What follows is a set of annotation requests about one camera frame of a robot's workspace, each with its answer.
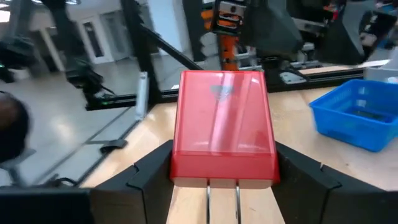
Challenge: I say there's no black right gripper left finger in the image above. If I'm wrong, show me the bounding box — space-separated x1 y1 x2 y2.
90 139 175 224

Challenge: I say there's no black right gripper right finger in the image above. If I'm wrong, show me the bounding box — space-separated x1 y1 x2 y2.
272 141 398 224

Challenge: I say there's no dark red wall charger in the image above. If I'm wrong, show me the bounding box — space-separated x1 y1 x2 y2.
169 70 280 224

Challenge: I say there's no blue plastic bin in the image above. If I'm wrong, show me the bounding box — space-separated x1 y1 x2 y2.
308 78 398 153

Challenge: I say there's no white bar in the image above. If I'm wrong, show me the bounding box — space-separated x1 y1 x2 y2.
134 70 150 121

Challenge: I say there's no orange black machine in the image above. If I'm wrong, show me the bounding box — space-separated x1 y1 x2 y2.
200 0 247 72

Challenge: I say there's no grey metal bracket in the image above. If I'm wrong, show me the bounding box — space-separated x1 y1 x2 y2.
277 70 309 86

